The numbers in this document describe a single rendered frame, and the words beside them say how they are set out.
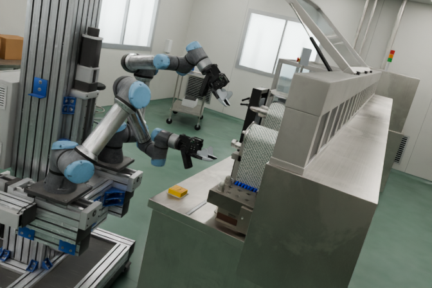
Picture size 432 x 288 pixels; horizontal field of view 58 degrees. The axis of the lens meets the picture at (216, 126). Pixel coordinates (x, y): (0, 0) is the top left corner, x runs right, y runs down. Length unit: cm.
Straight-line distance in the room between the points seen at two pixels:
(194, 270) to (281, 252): 92
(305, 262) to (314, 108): 35
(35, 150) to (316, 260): 162
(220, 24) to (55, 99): 616
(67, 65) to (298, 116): 138
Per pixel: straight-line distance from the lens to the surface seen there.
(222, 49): 793
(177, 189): 191
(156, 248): 190
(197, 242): 177
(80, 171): 178
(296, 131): 88
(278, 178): 90
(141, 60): 209
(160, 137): 199
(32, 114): 217
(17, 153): 229
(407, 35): 726
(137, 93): 177
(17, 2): 520
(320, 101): 86
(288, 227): 93
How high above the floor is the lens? 171
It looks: 14 degrees down
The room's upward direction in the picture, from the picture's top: 13 degrees clockwise
